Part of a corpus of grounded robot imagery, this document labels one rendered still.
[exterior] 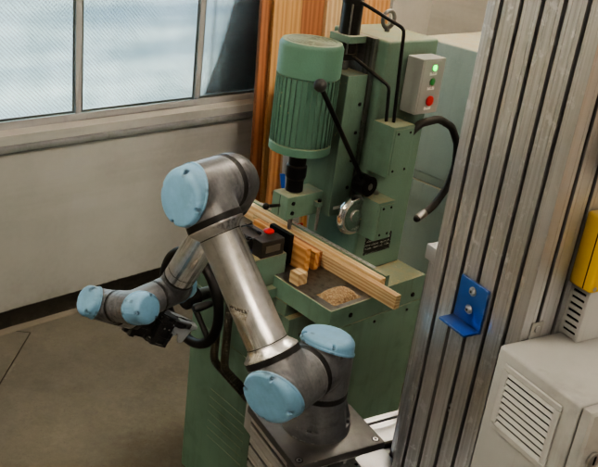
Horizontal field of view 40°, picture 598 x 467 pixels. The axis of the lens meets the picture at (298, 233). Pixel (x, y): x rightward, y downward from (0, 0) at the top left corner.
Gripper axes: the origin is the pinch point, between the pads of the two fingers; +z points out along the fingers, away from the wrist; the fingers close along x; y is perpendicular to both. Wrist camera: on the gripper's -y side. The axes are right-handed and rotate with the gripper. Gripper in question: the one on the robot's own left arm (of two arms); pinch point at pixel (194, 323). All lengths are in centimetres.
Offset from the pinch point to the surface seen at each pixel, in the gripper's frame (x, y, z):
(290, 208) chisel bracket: -7.9, -38.5, 20.3
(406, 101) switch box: 2, -81, 31
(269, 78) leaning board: -132, -85, 103
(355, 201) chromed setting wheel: 2, -49, 32
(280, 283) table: 5.3, -19.1, 16.7
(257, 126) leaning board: -134, -64, 112
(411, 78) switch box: 2, -87, 28
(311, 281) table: 10.2, -23.8, 22.1
